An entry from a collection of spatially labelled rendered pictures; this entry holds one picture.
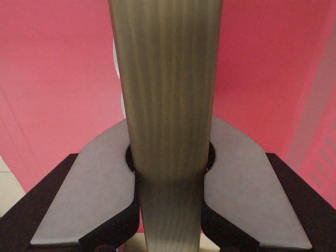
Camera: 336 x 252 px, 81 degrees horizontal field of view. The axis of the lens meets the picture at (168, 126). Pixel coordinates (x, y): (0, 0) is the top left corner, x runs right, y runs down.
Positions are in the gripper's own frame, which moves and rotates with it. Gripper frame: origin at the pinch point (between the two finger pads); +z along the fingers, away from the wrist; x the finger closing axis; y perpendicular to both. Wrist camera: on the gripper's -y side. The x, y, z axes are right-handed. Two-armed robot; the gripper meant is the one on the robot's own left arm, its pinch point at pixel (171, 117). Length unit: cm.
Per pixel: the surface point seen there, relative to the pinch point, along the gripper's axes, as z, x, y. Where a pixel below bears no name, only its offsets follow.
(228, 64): 4.8, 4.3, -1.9
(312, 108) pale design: 4.8, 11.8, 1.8
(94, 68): 4.8, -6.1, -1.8
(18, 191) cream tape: 4.8, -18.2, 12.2
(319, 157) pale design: 4.8, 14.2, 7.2
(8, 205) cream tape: 4.8, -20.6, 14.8
